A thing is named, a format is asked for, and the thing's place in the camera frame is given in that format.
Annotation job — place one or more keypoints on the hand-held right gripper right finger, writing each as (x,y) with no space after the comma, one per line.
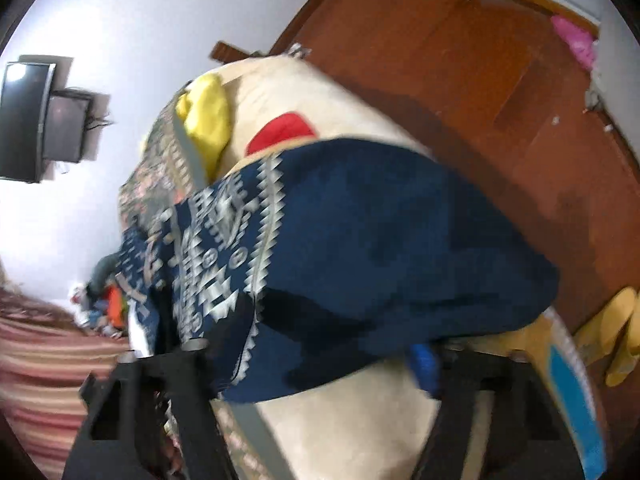
(425,367)

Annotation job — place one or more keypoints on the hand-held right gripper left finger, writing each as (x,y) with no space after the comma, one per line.
(197,377)

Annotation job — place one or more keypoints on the navy blue patterned sweater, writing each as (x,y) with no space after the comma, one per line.
(360,240)

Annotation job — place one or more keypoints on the pile of mixed clothes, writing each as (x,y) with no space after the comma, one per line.
(107,305)

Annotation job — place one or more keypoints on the cream blanket with red patch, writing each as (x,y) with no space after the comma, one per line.
(350,435)

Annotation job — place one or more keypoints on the red striped cloth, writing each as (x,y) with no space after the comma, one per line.
(45,360)

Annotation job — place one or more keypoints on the yellow slipper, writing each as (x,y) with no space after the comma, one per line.
(627,355)
(607,317)

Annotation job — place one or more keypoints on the yellow cloth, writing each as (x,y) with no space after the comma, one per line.
(205,120)

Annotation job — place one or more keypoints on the small black monitor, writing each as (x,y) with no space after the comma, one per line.
(65,127)

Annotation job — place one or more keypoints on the pink cloth on floor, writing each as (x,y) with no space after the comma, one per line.
(575,42)

